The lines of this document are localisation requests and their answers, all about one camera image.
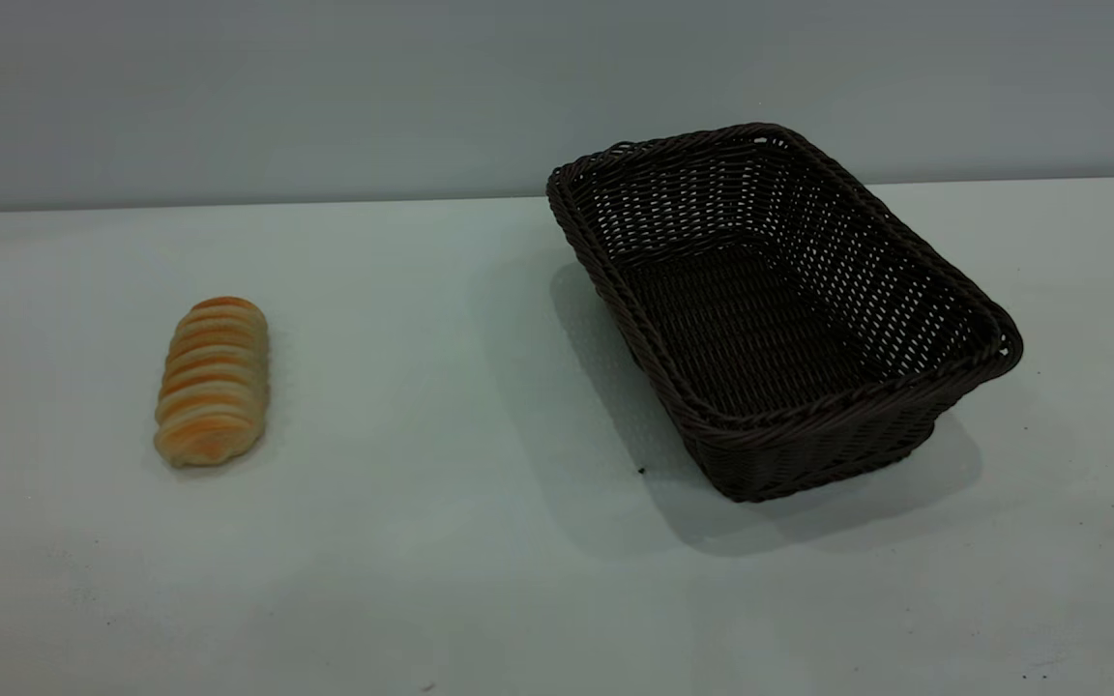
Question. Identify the striped orange bread roll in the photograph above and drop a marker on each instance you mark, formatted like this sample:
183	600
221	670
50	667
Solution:
214	387

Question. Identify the black woven wicker basket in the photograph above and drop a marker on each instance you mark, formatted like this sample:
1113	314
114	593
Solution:
760	329

